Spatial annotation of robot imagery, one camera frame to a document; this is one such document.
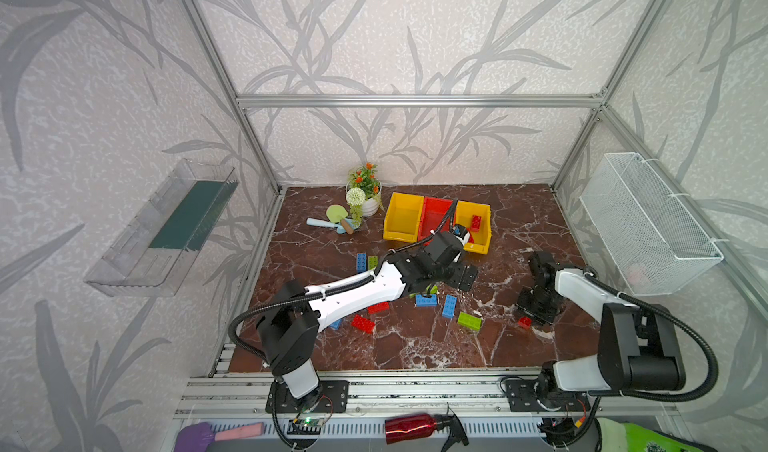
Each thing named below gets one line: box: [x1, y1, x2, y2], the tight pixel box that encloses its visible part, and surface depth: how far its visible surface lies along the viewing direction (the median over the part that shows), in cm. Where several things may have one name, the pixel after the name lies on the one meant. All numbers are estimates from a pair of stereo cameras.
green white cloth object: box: [597, 417, 717, 452], surface depth 69 cm
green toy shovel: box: [326, 204, 354, 235], surface depth 114 cm
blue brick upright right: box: [442, 294, 457, 318], surface depth 89 cm
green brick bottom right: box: [457, 311, 483, 331], surface depth 87 cm
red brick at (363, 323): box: [351, 314, 376, 333], surface depth 86 cm
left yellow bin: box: [383, 192, 424, 243], surface depth 110 cm
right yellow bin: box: [455, 200, 492, 255], surface depth 107 cm
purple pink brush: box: [175, 422, 265, 452], surface depth 69 cm
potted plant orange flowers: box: [345, 162, 385, 230], surface depth 104 cm
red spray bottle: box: [385, 404, 469, 452], surface depth 69 cm
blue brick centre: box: [415, 294, 437, 307], surface depth 91 cm
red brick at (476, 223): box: [470, 215, 482, 233], surface depth 110 cm
